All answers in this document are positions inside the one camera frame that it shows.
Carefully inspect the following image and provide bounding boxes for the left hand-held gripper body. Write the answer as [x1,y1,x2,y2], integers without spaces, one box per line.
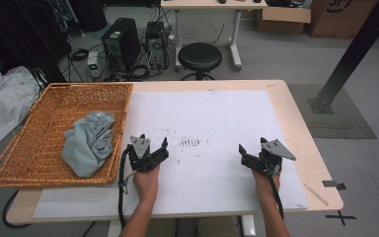
[124,134,162,173]

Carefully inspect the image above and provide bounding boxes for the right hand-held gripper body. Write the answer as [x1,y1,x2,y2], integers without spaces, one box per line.
[241,138,297,176]

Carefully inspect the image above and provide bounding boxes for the grey printed t-shirt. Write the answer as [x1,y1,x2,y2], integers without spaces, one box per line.
[61,111,116,179]

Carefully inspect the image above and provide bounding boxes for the orange wicker basket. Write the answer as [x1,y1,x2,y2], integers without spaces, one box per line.
[0,82,134,189]

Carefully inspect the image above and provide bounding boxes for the person's right hand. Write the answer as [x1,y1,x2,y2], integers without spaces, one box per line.
[252,170,281,198]

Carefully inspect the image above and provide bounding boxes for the person's left hand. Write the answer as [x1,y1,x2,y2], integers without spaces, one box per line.
[132,165,161,201]

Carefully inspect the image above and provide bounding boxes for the white table mat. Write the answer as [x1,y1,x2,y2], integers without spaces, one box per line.
[33,90,310,220]

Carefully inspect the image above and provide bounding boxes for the black tape strip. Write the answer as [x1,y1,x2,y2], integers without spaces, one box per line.
[322,179,347,192]

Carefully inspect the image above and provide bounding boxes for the grey floor mat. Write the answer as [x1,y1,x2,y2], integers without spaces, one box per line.
[287,84,378,140]

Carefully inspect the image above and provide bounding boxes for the white table leg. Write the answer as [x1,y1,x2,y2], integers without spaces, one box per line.
[240,214,258,237]
[107,219,123,237]

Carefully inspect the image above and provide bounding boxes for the person's khaki trousers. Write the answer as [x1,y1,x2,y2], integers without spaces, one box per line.
[144,216,241,237]

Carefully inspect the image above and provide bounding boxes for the white device with green display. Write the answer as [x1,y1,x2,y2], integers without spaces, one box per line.
[87,50,101,80]

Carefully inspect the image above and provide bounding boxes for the small open computer case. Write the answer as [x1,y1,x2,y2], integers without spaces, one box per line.
[144,21,170,70]

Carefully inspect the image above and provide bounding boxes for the black round stool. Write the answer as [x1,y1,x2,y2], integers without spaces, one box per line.
[177,41,223,82]

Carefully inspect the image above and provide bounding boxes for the black computer tower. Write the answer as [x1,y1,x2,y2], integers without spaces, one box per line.
[101,17,142,72]

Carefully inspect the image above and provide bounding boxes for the open cardboard box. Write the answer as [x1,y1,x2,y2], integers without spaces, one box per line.
[256,6,312,37]

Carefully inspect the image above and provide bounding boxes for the white crumpled sheet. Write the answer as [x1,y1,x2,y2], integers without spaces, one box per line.
[0,50,42,158]

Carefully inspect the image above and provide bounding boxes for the large cardboard box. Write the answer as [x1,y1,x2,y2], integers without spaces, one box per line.
[305,0,379,40]

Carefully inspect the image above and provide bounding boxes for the white-legged wooden desk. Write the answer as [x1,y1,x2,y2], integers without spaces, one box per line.
[160,0,268,72]

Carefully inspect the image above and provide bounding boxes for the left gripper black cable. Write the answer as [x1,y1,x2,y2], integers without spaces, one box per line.
[117,145,136,229]

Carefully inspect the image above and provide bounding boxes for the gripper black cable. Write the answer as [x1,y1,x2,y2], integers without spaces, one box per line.
[117,145,136,229]
[266,173,285,221]

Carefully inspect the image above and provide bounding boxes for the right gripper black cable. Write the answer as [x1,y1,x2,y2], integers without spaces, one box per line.
[266,173,285,221]

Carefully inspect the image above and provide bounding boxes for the coiled black cable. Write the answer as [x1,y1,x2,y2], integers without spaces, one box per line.
[67,47,90,62]

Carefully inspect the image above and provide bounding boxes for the black metal post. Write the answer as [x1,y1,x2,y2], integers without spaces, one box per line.
[307,0,379,115]

